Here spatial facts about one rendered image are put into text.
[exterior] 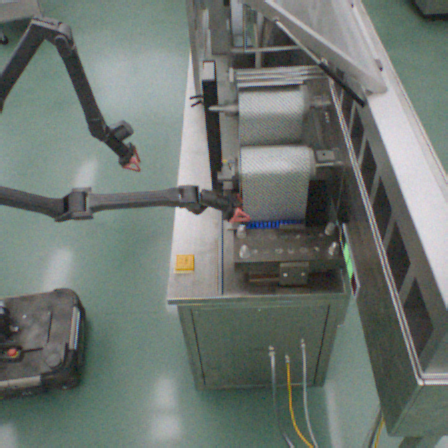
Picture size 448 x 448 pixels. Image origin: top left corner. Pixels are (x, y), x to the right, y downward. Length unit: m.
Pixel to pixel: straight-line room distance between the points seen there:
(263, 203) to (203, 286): 0.38
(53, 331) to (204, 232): 1.07
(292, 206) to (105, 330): 1.49
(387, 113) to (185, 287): 0.96
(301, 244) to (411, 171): 0.72
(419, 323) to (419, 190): 0.28
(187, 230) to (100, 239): 1.39
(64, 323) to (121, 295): 0.45
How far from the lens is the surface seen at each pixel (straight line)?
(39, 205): 1.65
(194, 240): 1.92
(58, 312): 2.69
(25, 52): 1.82
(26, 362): 2.60
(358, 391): 2.61
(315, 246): 1.73
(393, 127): 1.22
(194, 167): 2.25
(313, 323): 1.94
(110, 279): 3.04
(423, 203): 1.04
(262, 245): 1.72
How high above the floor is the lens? 2.34
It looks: 47 degrees down
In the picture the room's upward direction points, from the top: 4 degrees counter-clockwise
